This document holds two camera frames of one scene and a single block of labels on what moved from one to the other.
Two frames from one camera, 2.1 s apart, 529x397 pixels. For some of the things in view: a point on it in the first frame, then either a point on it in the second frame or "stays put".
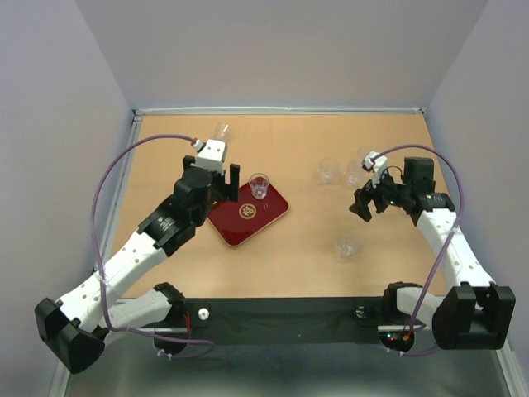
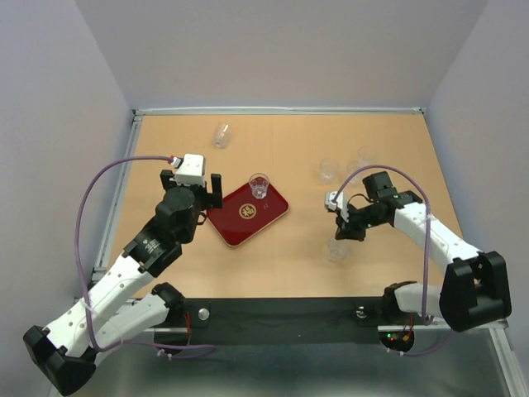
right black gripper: (362, 198) -> (347, 230)
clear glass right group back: (363, 151) stays put
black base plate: (284, 322) stays put
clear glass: (259, 184) stays put
